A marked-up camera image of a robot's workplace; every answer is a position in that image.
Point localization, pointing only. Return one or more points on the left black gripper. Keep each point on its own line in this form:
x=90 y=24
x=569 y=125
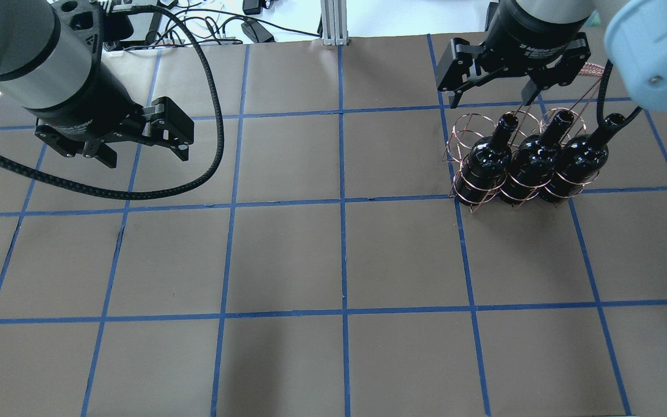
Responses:
x=97 y=99

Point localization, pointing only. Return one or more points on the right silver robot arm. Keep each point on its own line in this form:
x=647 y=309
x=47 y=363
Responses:
x=635 y=41

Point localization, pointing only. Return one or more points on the black wine bottle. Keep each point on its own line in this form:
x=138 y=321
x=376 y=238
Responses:
x=533 y=163

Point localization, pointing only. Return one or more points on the black power adapter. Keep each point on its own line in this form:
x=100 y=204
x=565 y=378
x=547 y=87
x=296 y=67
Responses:
x=256 y=32

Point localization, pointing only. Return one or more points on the copper wire wine basket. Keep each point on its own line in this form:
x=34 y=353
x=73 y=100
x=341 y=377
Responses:
x=462 y=138

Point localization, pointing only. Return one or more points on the black bottle under basket handle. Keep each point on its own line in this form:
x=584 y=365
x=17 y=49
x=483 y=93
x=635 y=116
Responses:
x=580 y=161

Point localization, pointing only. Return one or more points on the aluminium frame post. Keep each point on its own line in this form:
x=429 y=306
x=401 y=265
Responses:
x=334 y=23

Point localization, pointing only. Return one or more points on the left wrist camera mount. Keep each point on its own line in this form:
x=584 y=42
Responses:
x=96 y=22

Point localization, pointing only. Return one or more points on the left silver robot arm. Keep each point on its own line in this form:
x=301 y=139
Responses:
x=51 y=65

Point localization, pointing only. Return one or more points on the black bottle in basket end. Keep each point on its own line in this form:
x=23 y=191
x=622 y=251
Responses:
x=483 y=169

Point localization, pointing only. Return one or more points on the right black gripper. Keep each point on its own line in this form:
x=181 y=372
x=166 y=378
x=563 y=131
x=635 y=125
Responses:
x=527 y=36

